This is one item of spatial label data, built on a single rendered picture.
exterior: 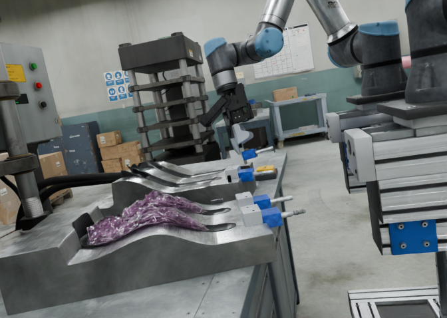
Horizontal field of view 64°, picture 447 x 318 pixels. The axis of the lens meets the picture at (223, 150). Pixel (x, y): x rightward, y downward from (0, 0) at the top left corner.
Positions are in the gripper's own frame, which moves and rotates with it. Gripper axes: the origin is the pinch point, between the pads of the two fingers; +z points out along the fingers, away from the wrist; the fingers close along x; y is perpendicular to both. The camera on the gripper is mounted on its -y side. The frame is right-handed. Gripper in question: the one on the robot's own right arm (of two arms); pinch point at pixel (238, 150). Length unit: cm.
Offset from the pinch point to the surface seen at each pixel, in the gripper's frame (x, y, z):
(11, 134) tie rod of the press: -12, -70, -26
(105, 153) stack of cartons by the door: 552, -398, -80
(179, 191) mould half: -17.2, -15.5, 6.4
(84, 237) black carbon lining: -42, -30, 9
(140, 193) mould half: -17.5, -27.1, 4.0
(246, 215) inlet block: -40.2, 6.9, 13.4
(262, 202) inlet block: -28.0, 8.3, 13.4
